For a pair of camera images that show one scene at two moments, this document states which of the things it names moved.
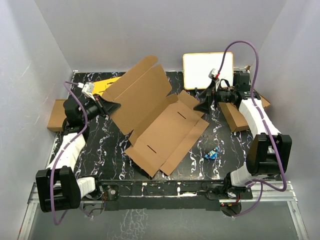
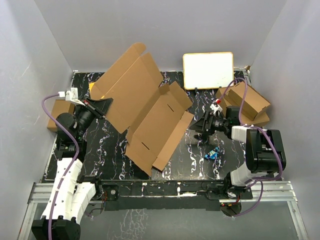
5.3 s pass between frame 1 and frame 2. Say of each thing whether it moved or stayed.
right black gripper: moved
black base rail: stayed
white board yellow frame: stayed
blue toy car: stayed
